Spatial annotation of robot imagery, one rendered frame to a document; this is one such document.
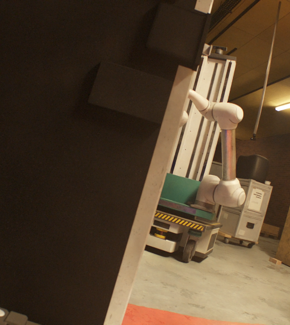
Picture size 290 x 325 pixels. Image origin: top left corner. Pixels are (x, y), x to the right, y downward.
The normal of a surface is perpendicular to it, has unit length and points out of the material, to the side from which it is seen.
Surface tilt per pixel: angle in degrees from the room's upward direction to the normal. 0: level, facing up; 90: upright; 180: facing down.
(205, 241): 90
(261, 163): 88
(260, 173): 92
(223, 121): 124
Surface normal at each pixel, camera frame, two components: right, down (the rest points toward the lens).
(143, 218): 0.11, -0.02
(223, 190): -0.70, 0.21
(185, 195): -0.33, -0.15
